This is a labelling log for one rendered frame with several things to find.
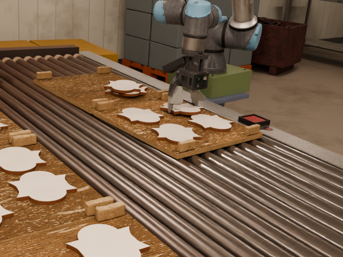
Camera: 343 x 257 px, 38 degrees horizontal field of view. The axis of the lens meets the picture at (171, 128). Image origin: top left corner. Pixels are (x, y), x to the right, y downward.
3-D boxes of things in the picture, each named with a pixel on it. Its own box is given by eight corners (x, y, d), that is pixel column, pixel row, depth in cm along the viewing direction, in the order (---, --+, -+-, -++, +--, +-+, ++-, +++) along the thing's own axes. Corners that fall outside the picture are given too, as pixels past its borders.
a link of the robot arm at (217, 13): (193, 1, 170) (181, 3, 160) (224, 4, 166) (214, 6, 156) (191, 25, 172) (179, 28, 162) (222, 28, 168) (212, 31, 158)
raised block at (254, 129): (255, 131, 154) (256, 123, 153) (260, 133, 152) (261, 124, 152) (243, 134, 150) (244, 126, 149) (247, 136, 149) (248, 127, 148)
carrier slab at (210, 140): (174, 101, 182) (175, 97, 182) (262, 137, 154) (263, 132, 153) (92, 114, 160) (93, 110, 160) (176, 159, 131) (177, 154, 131)
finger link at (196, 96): (204, 112, 166) (198, 90, 161) (192, 107, 170) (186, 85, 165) (211, 108, 167) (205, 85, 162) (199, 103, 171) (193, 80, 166)
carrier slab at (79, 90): (110, 75, 212) (110, 71, 211) (173, 101, 183) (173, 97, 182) (32, 83, 190) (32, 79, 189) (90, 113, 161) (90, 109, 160)
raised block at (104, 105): (112, 107, 164) (112, 99, 163) (115, 109, 163) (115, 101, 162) (96, 109, 160) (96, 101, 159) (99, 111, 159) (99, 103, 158)
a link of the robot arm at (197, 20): (216, 1, 155) (207, 3, 148) (211, 36, 159) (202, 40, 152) (192, -2, 158) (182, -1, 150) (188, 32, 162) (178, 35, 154)
